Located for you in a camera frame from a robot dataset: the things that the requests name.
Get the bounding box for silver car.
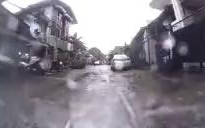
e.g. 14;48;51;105
110;54;133;72

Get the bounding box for green bushes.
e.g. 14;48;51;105
58;33;89;70

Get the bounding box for parked motorcycles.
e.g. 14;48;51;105
16;51;66;74

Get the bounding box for dark building with balcony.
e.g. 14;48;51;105
125;0;205;74

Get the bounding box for trees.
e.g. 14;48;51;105
87;46;108;63

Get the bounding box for wet grey asphalt road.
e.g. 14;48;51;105
0;64;205;128

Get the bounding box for pale multi-storey house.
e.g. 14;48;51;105
0;0;79;73

